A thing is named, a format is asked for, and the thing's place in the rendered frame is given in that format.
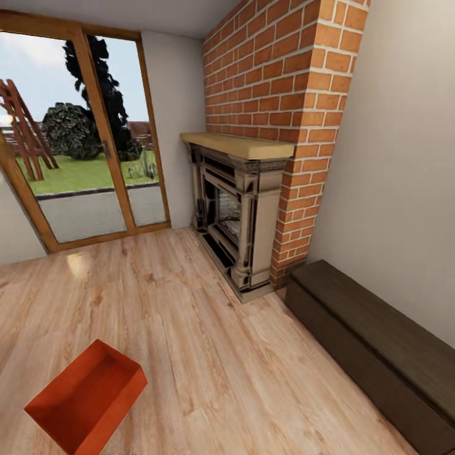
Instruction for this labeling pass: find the storage box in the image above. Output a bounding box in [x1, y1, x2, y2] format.
[24, 339, 148, 455]

